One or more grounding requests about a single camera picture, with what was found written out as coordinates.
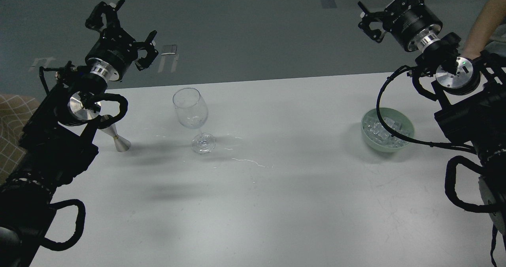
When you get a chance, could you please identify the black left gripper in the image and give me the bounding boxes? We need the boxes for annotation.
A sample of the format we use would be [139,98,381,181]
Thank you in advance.
[85,0,159,81]

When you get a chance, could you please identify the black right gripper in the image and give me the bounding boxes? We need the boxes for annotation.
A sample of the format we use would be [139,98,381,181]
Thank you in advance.
[358,0,443,53]

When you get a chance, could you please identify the steel double jigger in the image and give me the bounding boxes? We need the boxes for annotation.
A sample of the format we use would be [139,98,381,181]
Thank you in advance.
[99,123,131,152]

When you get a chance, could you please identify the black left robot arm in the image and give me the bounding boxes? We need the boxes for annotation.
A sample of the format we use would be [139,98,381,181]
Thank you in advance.
[0,0,159,267]

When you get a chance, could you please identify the person's forearm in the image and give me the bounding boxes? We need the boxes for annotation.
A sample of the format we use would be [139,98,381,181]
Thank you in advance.
[461,0,506,60]

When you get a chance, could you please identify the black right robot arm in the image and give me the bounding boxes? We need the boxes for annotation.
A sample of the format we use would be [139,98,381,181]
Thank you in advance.
[358,0,506,256]

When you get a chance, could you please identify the clear wine glass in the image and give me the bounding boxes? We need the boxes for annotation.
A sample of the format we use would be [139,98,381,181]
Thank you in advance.
[172,87,216,155]

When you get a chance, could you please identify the tan checkered chair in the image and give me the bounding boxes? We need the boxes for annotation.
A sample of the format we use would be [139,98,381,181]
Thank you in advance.
[0,94,40,184]

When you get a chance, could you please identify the green bowl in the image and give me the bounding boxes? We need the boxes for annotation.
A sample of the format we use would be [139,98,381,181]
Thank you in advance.
[360,107,415,152]

